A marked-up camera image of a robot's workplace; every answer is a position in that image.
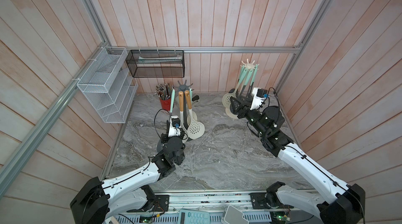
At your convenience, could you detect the red metal pencil cup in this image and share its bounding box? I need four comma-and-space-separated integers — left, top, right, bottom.
160, 97, 171, 111

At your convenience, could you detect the aluminium rail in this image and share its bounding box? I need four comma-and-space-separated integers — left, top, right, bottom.
81, 189, 341, 214

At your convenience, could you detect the grey plastic box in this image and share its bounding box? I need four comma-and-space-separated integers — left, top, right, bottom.
221, 206, 249, 224

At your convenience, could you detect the large cream skimmer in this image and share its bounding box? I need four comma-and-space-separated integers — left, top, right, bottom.
179, 91, 188, 143

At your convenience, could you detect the bundle of pencils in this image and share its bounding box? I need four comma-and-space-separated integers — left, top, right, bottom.
155, 83, 174, 100

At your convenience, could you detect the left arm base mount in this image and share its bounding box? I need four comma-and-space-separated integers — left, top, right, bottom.
127, 185, 170, 212

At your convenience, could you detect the grey calculator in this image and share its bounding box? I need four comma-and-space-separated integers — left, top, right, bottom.
178, 209, 210, 224

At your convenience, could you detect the grey utensil rack stand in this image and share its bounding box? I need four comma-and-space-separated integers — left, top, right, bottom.
174, 80, 193, 129

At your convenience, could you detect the white wire mesh shelf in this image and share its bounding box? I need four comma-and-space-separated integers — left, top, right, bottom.
77, 47, 138, 124

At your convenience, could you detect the grey skimmer front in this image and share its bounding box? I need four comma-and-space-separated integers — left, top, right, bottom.
246, 70, 254, 97

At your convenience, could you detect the black mesh wall basket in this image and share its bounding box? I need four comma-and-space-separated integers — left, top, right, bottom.
126, 49, 185, 78

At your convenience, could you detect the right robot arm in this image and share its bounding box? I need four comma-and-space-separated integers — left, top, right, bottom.
230, 96, 365, 224

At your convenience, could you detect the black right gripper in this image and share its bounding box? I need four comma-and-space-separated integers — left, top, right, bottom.
232, 96, 268, 139

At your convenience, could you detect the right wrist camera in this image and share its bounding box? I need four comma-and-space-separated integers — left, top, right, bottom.
250, 88, 268, 111

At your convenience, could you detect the grey skimmer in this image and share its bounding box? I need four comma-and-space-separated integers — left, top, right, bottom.
157, 88, 175, 152
250, 64, 259, 90
246, 70, 254, 97

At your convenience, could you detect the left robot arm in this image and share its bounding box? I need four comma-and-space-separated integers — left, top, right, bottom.
70, 127, 187, 224

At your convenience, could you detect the cream utensil rack stand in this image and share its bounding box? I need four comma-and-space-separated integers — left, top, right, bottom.
225, 59, 255, 119

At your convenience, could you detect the mint stapler black top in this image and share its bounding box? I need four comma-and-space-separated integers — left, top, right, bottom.
192, 95, 200, 104

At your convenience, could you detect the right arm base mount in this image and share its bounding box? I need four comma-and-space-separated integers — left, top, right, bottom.
250, 182, 294, 209

